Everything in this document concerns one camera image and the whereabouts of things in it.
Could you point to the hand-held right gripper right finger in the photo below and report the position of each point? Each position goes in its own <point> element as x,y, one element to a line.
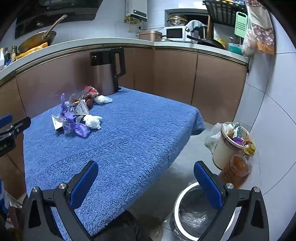
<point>208,185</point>

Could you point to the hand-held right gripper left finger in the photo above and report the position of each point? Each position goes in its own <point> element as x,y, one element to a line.
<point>84,183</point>

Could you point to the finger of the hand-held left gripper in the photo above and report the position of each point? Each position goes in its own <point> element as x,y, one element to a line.
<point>20,125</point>
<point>5,120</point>

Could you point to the round white rimmed trash bin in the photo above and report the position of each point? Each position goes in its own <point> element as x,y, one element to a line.
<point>192,215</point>

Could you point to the white tissue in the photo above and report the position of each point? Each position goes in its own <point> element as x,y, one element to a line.
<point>103,99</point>
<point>93,121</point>

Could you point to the red snack wrapper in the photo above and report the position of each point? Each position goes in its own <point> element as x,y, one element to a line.
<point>91,91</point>

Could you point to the cream plastic trash can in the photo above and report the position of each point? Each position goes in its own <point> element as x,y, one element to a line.
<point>223,150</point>

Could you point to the amber oil bottle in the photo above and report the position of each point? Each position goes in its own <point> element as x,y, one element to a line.
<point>235,169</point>

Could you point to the small white foil wrapper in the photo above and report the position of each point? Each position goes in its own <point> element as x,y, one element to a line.
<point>56,122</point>

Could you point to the white plastic bag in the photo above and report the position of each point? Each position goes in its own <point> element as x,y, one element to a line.
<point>212,139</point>

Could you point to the purple candy wrapper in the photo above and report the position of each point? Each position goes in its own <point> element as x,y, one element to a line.
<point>63,102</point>
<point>76,126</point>

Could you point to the person's dark trouser leg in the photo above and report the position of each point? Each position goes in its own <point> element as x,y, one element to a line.
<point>122,227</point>

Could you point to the blue terry towel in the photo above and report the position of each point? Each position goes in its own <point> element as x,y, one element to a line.
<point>127,139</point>

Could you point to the white printed wrapper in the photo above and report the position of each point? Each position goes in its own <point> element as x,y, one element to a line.
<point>79,107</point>

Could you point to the dark sauce bottle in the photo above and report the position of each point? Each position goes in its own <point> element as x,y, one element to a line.
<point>13,53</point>

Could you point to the yellow packet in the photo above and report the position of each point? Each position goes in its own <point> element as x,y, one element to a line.
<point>30,51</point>

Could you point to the crumpled white tissue by kettle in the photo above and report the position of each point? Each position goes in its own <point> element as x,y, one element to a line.
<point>103,99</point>

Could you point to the steel black electric kettle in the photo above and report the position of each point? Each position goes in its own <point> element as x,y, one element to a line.
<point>104,78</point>

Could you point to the black range hood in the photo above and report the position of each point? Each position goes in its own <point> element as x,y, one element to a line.
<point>57,14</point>

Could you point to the brown kitchen cabinet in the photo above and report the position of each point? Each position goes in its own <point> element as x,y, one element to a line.
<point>161,74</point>

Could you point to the teal plastic container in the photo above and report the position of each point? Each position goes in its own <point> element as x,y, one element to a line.
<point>234,48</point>

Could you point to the black frying pan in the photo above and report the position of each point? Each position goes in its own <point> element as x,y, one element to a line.
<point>210,42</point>

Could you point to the translucent plastic bag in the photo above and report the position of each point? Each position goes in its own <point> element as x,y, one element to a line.
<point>248,45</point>

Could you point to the white microwave oven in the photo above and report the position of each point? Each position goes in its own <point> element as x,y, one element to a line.
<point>175,33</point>

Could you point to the grey blue cloth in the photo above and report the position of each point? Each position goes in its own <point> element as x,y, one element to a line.
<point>195,24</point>

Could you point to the floral cloth bag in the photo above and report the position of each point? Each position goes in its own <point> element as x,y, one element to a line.
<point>261,32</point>

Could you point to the green plastic cutting board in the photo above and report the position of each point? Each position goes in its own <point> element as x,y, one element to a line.
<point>240,25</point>

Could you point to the white water heater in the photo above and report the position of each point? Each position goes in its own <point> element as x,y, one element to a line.
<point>136,9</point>

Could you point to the pot with glass lid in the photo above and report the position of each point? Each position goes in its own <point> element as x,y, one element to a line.
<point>178,19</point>

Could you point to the black dish rack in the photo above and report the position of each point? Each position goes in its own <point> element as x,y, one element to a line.
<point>224,11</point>

